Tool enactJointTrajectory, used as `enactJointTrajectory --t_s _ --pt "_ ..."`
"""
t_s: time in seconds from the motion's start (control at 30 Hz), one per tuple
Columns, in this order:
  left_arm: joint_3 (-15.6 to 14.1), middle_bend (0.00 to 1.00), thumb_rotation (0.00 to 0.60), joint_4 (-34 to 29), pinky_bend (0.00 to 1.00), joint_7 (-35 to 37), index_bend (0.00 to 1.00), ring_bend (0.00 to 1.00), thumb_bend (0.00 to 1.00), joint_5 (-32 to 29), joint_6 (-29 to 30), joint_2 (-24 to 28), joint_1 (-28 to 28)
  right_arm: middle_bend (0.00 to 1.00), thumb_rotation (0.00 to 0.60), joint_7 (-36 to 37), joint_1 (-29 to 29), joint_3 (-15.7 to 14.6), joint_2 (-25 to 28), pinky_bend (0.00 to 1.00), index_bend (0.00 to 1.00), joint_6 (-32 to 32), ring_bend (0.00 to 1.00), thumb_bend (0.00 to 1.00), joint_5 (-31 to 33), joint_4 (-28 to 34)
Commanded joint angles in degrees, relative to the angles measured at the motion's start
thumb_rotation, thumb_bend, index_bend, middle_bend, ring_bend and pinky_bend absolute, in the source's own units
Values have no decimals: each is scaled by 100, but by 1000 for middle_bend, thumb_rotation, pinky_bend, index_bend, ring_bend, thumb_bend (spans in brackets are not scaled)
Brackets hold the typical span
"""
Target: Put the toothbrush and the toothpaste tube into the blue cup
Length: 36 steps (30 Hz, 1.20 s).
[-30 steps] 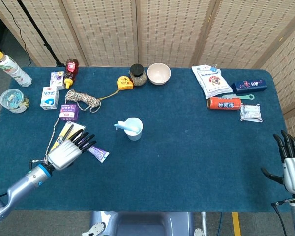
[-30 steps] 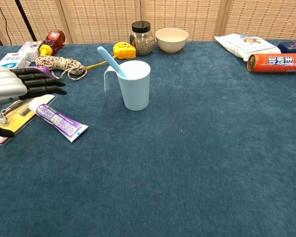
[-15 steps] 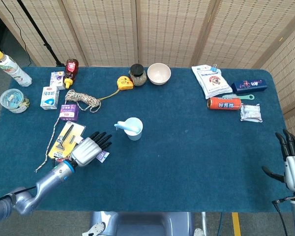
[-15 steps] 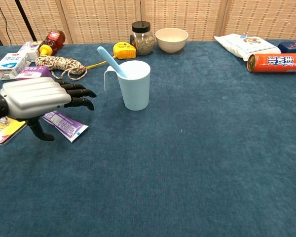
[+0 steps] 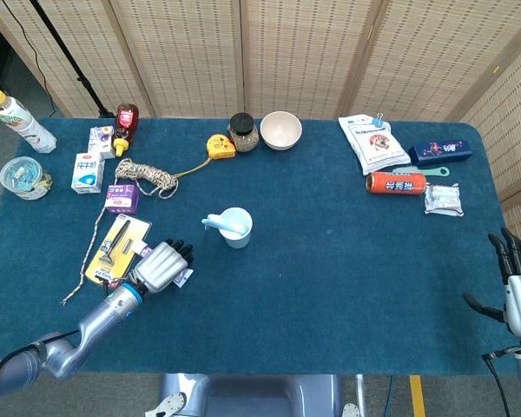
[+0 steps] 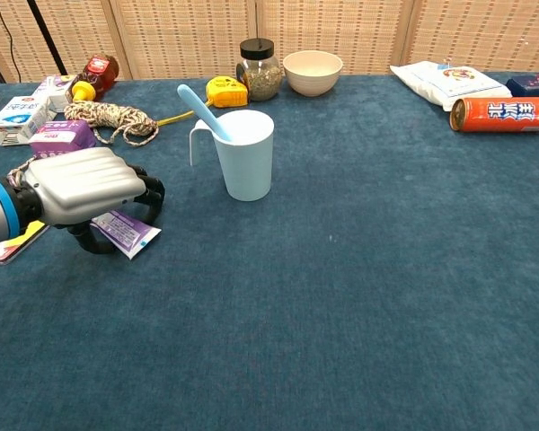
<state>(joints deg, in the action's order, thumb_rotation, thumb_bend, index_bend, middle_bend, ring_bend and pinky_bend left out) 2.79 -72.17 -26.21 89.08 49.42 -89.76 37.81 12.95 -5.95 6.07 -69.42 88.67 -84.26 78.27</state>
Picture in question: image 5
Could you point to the blue-grey robot torso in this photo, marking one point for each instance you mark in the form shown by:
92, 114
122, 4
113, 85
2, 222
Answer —
252, 397

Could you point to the blue binder clip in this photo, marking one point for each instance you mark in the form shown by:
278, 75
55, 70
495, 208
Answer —
377, 122

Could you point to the purple white toothpaste tube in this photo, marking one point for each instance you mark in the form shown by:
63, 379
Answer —
145, 249

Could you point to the dark blue long box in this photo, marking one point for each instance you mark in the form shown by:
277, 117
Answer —
438, 151

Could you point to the white purple milk carton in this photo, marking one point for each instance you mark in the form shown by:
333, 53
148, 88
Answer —
100, 141

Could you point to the beige bowl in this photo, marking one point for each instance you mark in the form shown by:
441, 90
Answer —
281, 130

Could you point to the teal scrub brush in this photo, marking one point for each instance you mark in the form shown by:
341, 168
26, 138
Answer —
438, 171

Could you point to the white blue milk carton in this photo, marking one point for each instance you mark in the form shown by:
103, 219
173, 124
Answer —
87, 174

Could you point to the white snack bag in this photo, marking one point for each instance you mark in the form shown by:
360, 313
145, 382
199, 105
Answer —
375, 145

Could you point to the light blue toothbrush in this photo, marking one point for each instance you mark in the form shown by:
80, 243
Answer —
210, 223

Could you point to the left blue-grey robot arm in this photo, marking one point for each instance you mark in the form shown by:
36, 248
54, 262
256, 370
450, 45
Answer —
104, 313

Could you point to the silver table leg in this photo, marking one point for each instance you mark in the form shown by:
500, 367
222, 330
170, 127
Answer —
360, 395

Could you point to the orange drink can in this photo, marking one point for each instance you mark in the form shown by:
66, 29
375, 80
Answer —
395, 183

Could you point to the red honey bottle yellow cap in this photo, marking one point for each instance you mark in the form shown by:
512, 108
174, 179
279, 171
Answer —
126, 121

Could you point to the yellow tape measure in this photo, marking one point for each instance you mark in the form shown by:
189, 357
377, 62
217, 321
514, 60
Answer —
220, 147

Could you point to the clear tub of clips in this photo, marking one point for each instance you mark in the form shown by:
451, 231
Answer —
21, 176

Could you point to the glass jar with black lid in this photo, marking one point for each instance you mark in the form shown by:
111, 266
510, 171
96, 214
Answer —
243, 137

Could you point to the white drink bottle yellow cap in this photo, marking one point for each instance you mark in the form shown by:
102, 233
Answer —
21, 123

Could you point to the small purple box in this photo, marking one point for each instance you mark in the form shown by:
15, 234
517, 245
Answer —
121, 197

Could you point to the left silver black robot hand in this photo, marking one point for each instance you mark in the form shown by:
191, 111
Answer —
160, 267

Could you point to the blue tablecloth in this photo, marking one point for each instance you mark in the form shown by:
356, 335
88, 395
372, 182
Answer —
286, 326

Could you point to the small white wrapped packet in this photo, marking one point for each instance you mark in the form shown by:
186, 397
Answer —
443, 200

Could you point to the razor in yellow blister pack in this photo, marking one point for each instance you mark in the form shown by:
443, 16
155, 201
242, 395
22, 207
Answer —
108, 247

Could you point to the black tripod stand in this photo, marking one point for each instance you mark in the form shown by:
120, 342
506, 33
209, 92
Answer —
69, 61

